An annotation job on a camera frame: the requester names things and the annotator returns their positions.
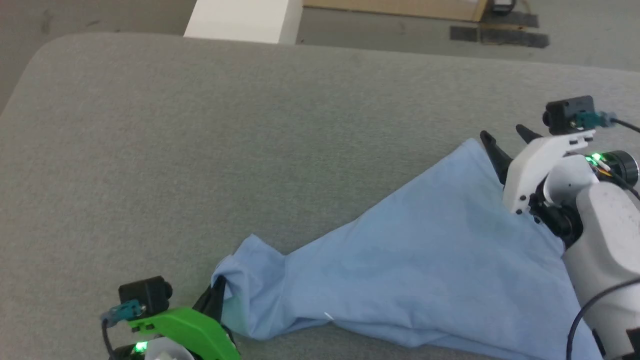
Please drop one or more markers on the small black floor tape patch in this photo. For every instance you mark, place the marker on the small black floor tape patch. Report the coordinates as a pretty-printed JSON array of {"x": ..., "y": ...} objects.
[{"x": 464, "y": 34}]

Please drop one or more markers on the white box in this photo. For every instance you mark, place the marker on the white box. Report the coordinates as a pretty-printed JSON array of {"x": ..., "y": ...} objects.
[{"x": 240, "y": 20}]

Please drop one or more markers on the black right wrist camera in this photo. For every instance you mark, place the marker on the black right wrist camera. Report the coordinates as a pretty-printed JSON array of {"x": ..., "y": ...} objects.
[{"x": 567, "y": 112}]

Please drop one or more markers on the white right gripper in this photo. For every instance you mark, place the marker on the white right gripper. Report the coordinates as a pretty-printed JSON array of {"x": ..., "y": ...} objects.
[{"x": 532, "y": 165}]

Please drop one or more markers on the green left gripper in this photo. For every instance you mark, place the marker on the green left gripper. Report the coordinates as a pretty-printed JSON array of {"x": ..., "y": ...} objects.
[{"x": 190, "y": 330}]

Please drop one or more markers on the long black floor tape patch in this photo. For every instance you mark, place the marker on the long black floor tape patch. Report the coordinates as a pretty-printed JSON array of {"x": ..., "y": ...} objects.
[{"x": 515, "y": 37}]

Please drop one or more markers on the grey metal stand leg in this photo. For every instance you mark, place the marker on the grey metal stand leg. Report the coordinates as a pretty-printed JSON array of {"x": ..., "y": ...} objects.
[{"x": 502, "y": 5}]

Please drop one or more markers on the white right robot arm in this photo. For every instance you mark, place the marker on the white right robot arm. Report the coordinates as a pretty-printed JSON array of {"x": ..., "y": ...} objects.
[{"x": 610, "y": 240}]

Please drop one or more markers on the light blue garment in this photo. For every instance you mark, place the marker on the light blue garment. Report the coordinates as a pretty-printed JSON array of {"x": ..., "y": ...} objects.
[{"x": 425, "y": 250}]

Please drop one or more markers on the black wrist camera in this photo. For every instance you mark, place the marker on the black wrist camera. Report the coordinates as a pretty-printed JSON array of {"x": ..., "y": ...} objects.
[
  {"x": 567, "y": 112},
  {"x": 147, "y": 292}
]

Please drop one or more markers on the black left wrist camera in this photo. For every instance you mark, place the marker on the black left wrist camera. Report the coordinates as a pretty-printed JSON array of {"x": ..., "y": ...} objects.
[{"x": 147, "y": 292}]

